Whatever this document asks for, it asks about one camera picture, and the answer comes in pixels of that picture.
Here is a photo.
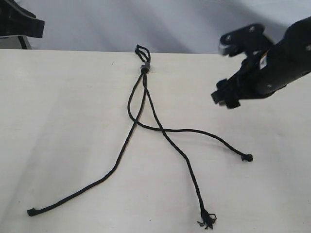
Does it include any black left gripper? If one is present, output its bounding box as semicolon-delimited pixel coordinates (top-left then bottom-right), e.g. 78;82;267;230
0;0;45;38

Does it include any white backdrop cloth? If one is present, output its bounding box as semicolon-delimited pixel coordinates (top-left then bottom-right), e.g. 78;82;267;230
18;0;311;53

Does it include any clear tape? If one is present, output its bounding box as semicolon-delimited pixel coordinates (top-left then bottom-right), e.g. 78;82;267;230
140;62;151;74

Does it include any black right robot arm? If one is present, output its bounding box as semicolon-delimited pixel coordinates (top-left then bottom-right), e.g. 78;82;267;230
211;17;311;109

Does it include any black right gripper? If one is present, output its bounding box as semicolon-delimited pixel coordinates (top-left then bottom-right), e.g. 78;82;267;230
211;52;288;109

